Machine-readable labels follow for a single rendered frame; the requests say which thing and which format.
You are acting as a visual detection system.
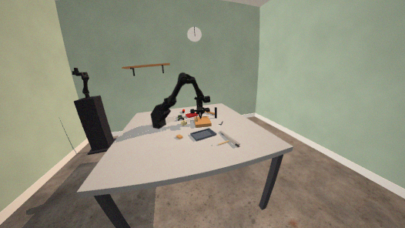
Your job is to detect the light wooden board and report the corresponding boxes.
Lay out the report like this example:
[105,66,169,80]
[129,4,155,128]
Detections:
[194,116,212,128]

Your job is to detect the red shallow tray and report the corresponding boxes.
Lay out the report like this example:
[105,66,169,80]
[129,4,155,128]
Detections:
[186,112,198,118]

